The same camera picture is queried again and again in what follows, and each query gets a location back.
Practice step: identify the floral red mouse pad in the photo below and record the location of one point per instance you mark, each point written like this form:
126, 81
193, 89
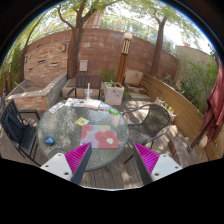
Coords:
101, 136

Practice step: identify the black mesh chair right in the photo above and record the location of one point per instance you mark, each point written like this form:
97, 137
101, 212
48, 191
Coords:
156, 123

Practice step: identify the right tree trunk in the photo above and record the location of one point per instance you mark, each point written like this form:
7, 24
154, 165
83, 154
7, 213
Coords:
158, 45

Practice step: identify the green small bottle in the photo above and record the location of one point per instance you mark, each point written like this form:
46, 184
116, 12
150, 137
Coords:
113, 111

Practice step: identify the black chair on left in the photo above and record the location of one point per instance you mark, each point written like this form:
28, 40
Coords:
22, 135

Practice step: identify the round glass patio table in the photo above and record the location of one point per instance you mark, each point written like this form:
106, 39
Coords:
65, 127

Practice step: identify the white square planter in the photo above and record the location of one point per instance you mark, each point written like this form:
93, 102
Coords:
113, 93

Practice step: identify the garden lamp post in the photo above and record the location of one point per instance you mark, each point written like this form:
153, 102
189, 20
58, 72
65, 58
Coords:
123, 58

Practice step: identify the clear plastic cup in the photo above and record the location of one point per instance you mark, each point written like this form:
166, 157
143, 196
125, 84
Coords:
88, 93

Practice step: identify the blue computer mouse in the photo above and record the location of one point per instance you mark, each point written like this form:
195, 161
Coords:
49, 140

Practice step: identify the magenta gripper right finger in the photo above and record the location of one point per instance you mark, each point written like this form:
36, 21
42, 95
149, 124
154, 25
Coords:
153, 166

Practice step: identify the yellow card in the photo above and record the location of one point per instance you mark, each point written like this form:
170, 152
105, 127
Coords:
82, 121

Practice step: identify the wooden bench fence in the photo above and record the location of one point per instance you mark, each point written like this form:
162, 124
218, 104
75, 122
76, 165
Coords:
189, 119

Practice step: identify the dark wooden chair behind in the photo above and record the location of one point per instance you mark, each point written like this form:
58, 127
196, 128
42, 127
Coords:
84, 81

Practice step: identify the large tree trunk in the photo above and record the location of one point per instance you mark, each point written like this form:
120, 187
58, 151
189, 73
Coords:
83, 11

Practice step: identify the remote control on table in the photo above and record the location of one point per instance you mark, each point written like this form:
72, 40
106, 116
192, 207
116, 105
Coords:
56, 107

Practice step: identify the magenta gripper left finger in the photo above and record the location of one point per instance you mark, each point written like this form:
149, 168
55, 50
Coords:
70, 166

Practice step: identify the folded red patio umbrella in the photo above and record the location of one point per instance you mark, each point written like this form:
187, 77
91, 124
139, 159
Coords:
214, 115

